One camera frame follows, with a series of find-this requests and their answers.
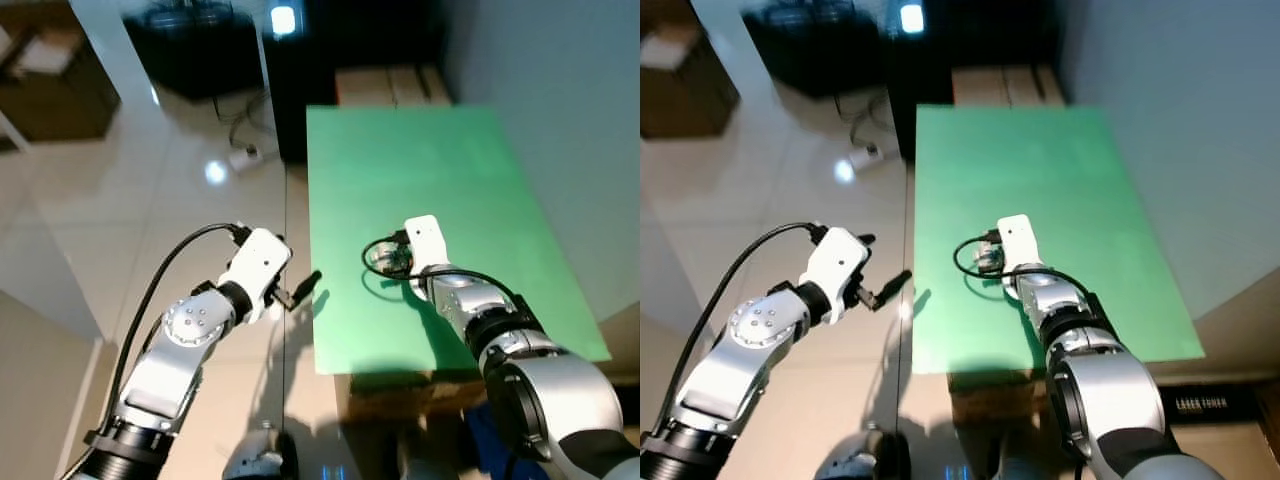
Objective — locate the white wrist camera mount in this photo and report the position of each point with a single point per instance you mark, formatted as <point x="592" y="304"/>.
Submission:
<point x="255" y="265"/>
<point x="1017" y="243"/>
<point x="838" y="265"/>
<point x="427" y="245"/>

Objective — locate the green table board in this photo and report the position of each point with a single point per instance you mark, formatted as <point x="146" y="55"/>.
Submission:
<point x="440" y="170"/>
<point x="1050" y="170"/>

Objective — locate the flat brown cardboard box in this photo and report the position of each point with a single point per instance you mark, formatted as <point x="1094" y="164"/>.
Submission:
<point x="1000" y="88"/>
<point x="390" y="88"/>

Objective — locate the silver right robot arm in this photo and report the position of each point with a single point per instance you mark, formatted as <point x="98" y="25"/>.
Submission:
<point x="1110" y="400"/>
<point x="560" y="400"/>

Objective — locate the blue cloth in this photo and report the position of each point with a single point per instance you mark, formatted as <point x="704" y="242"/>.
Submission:
<point x="492" y="440"/>

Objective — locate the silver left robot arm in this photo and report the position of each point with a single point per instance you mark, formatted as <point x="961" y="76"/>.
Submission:
<point x="720" y="375"/>
<point x="170" y="370"/>

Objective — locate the glowing white light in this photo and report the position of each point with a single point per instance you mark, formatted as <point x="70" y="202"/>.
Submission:
<point x="283" y="20"/>
<point x="912" y="18"/>

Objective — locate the white paper sheet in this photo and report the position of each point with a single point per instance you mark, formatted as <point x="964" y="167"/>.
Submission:
<point x="50" y="52"/>
<point x="665" y="48"/>

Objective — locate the white power adapter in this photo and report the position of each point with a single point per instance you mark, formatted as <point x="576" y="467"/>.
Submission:
<point x="865" y="157"/>
<point x="246" y="157"/>

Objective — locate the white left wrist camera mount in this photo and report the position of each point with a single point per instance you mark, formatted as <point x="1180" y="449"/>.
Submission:
<point x="838" y="265"/>
<point x="255" y="265"/>

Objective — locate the brown cardboard table base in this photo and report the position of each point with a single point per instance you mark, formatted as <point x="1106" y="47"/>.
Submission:
<point x="990" y="395"/>
<point x="400" y="395"/>

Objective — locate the dark brown cardboard box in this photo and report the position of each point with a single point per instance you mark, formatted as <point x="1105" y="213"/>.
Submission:
<point x="60" y="105"/>
<point x="690" y="105"/>

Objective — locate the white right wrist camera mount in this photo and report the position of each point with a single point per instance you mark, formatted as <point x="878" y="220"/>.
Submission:
<point x="427" y="245"/>
<point x="1017" y="243"/>

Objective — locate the tall black cabinet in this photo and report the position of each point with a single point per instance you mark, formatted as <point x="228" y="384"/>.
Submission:
<point x="350" y="45"/>
<point x="990" y="45"/>

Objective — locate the black box with white lettering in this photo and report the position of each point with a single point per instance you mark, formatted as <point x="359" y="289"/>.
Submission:
<point x="1210" y="405"/>

